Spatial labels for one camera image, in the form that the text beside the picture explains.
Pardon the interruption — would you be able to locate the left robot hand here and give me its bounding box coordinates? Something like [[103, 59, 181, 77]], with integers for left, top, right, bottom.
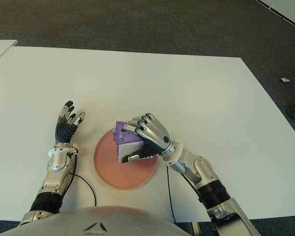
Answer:
[[54, 100, 87, 145]]

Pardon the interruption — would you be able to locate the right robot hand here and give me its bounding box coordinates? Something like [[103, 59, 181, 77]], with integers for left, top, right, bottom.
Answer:
[[121, 112, 175, 164]]

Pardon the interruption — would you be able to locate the purple tissue paper pack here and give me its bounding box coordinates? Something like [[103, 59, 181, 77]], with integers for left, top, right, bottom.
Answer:
[[112, 120, 145, 163]]

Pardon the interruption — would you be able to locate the pink round plate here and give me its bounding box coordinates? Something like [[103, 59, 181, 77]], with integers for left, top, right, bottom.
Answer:
[[93, 129, 158, 190]]

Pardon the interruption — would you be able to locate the grey robot torso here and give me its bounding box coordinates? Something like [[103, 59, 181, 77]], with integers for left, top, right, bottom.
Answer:
[[0, 206, 180, 236]]

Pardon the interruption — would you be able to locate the neighbouring white table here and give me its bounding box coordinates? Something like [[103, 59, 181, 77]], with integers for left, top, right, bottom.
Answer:
[[0, 39, 18, 66]]

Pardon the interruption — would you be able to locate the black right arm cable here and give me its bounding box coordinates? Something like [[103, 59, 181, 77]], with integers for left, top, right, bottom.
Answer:
[[183, 173, 203, 201], [166, 167, 177, 223]]

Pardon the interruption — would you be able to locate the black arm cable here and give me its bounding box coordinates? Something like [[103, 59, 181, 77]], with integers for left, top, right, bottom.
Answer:
[[68, 157, 97, 207], [183, 173, 203, 201], [166, 167, 177, 223]]

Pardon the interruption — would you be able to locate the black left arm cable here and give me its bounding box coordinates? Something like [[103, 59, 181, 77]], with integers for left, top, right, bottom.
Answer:
[[68, 157, 97, 207]]

